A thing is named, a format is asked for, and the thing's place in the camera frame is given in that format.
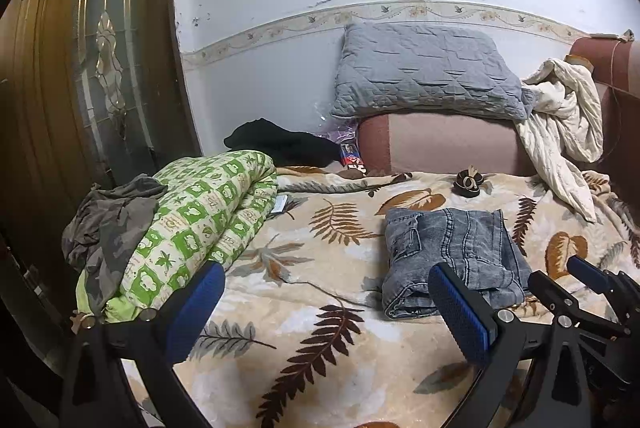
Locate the wooden door with glass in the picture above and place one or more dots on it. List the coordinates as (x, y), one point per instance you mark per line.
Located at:
(45, 58)

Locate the cream crinkled cloth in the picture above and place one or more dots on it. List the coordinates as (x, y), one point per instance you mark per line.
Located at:
(560, 118)

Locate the leaf printed beige blanket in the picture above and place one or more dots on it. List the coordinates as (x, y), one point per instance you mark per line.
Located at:
(280, 298)

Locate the black garment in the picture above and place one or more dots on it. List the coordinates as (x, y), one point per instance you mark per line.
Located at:
(280, 143)

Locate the green white patterned quilt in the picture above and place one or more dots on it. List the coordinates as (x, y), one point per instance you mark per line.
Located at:
(200, 218)

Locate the clear plastic bag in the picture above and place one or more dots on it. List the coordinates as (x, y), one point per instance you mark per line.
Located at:
(337, 128)

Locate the camouflage garment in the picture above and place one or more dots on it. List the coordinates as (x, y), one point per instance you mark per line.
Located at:
(110, 228)

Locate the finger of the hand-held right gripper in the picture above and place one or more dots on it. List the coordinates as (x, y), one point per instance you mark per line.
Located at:
(587, 270)
(550, 290)

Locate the grey quilted pillow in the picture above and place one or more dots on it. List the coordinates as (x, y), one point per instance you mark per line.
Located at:
(425, 68)

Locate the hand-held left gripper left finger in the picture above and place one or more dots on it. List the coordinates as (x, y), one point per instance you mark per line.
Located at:
(195, 308)

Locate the brown padded headboard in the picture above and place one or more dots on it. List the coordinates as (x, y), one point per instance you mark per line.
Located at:
(440, 143)

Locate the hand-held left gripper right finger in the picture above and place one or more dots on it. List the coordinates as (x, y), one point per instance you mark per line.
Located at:
(460, 313)

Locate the small white card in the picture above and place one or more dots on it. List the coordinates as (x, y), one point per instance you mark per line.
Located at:
(279, 204)

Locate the grey denim pants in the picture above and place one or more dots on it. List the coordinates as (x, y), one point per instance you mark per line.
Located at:
(450, 248)

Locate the red snack packet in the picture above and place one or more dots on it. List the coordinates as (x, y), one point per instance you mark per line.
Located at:
(354, 158)

